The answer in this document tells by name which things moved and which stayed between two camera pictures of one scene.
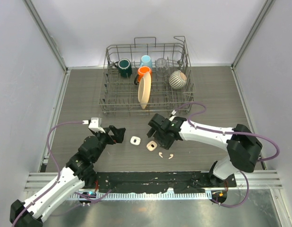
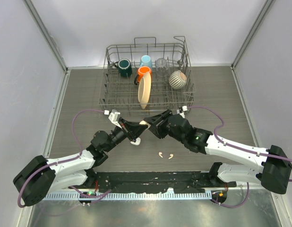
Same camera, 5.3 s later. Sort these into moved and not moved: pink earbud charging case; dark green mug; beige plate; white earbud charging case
Moved: pink earbud charging case
Not moved: dark green mug; white earbud charging case; beige plate
